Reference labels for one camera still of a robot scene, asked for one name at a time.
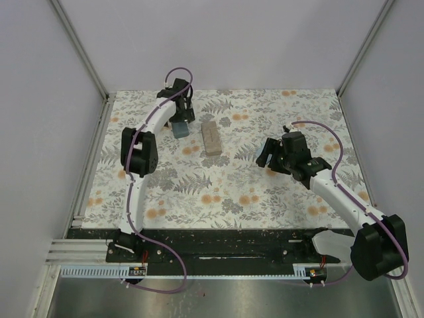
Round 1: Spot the grey-blue glasses case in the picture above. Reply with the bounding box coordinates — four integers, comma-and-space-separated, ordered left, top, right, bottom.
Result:
172, 122, 189, 139

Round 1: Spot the beige felt glasses case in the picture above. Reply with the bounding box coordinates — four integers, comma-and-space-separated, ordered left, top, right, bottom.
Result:
201, 121, 222, 156

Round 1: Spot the light blue cloth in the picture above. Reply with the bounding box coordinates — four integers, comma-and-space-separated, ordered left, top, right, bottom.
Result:
255, 145, 264, 158

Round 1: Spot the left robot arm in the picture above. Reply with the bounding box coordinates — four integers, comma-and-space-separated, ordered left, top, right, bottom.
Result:
109, 78, 195, 257

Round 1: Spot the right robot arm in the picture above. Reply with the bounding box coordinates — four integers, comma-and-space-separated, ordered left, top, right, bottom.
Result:
256, 131, 409, 281

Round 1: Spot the floral table mat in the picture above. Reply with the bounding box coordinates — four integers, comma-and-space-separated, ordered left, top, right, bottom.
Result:
81, 88, 379, 230

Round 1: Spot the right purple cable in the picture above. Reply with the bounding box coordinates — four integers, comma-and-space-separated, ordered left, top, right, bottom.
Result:
290, 121, 410, 288

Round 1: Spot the left aluminium frame post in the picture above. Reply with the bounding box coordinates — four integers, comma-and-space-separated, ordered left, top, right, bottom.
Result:
48, 0, 109, 101

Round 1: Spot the aluminium frame post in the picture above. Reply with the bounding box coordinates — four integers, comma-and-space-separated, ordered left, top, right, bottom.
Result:
48, 0, 109, 101
336, 0, 396, 99

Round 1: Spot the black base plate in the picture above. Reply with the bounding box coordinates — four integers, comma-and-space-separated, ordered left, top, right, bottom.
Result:
66, 228, 354, 274

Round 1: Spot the right aluminium frame post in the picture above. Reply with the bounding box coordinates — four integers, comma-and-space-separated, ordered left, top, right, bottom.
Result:
336, 0, 396, 99

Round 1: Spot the white slotted cable duct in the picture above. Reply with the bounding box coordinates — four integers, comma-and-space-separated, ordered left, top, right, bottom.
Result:
60, 263, 327, 280

